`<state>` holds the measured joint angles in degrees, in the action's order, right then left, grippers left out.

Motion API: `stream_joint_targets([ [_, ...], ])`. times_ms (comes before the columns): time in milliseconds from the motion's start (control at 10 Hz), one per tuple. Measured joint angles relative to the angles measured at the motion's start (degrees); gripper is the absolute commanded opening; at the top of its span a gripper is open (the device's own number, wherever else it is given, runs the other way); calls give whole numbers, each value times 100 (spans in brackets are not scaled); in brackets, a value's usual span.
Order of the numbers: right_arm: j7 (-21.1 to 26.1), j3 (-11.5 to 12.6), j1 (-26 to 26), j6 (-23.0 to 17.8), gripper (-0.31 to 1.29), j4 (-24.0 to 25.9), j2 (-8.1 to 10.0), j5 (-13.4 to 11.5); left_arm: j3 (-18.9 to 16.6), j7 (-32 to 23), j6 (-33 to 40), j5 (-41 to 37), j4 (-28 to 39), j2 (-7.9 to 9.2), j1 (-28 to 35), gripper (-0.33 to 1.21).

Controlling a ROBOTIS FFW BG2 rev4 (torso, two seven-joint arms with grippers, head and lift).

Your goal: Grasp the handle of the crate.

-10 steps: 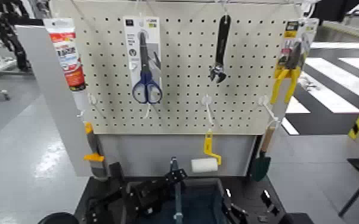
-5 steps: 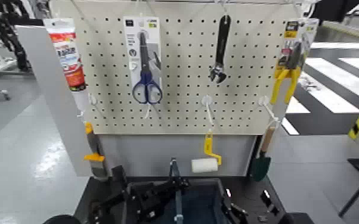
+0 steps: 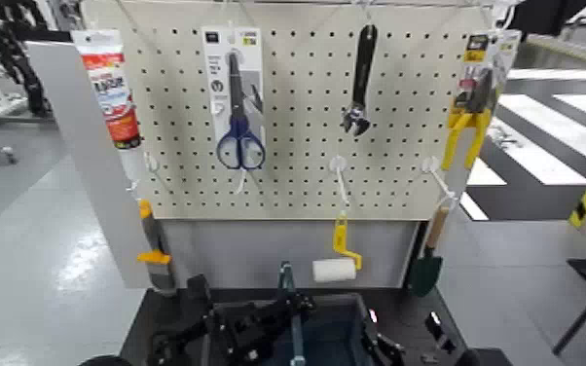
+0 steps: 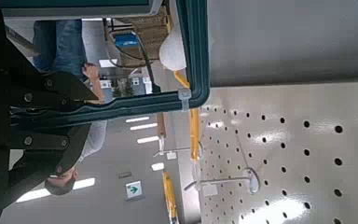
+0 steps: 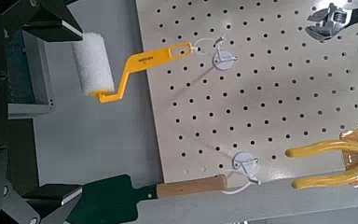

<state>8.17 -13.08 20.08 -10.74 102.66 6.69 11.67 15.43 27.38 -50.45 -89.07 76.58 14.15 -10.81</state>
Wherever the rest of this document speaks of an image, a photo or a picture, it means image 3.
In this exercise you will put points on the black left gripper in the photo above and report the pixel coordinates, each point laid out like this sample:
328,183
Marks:
244,332

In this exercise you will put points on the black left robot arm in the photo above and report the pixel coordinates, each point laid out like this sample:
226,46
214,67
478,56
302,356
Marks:
170,347

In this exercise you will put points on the yellow pliers in package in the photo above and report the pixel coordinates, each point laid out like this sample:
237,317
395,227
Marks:
477,92

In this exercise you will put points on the blue scissors in package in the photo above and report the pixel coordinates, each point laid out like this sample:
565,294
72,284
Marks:
234,92

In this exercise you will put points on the blue plastic crate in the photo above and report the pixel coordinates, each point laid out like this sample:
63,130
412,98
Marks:
336,332

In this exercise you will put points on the white pegboard hook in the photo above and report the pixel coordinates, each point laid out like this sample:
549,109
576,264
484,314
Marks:
438,179
151,163
339,176

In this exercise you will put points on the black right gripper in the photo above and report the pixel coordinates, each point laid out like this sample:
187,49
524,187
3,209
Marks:
479,358

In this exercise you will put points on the orange grey clamp tool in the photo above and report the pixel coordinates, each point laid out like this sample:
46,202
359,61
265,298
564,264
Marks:
154,245

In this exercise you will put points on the white red sealant tube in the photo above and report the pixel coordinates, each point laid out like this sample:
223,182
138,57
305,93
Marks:
111,92

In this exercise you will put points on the grey side panel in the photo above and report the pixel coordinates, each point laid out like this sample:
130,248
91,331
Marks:
88,168

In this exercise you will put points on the grey back panel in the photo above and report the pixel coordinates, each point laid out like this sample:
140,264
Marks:
242,250

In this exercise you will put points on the black adjustable wrench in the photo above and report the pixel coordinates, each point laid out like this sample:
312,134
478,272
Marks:
360,76

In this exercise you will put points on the beige pegboard panel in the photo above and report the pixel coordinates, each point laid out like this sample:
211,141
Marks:
303,102

